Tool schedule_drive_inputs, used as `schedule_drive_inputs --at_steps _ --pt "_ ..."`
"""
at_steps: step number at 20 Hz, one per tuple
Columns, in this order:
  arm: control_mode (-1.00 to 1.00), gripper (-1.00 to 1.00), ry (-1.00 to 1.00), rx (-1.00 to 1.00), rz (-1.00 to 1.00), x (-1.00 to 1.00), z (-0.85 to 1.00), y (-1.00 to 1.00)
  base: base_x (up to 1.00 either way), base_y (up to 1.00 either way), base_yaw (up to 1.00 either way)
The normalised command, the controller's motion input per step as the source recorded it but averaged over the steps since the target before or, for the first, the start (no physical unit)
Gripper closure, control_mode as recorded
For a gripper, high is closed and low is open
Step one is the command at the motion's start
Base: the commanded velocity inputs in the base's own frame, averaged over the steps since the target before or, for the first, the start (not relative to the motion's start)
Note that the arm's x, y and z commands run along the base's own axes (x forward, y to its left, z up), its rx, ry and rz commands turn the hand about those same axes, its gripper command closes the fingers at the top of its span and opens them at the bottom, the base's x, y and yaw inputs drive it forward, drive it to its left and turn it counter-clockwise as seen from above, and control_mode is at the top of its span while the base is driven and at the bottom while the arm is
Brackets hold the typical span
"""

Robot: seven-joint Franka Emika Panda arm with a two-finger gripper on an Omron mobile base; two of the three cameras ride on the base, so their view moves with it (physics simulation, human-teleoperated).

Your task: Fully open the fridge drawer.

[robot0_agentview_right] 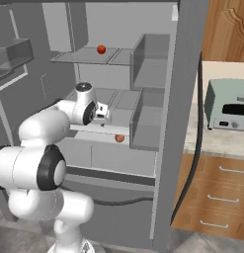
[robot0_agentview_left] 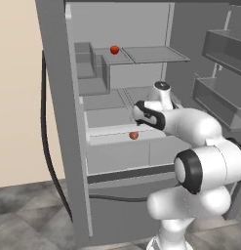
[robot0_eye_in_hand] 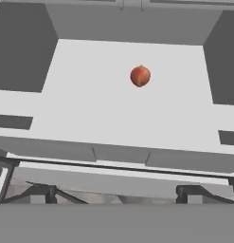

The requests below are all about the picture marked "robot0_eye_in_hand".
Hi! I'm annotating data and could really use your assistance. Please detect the grey fridge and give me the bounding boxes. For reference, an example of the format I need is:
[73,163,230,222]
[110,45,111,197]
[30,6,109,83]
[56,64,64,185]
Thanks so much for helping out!
[0,0,234,205]

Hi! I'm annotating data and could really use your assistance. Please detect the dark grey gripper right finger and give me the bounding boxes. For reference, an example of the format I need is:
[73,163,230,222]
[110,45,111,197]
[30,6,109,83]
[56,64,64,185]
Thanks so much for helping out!
[175,184,234,205]

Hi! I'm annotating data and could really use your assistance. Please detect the round red-orange fruit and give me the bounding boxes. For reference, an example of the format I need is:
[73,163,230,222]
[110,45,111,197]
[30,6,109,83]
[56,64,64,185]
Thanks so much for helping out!
[129,64,152,88]

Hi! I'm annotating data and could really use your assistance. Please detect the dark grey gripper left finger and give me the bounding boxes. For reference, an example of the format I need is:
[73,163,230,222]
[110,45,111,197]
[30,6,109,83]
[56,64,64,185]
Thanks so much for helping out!
[0,180,90,205]

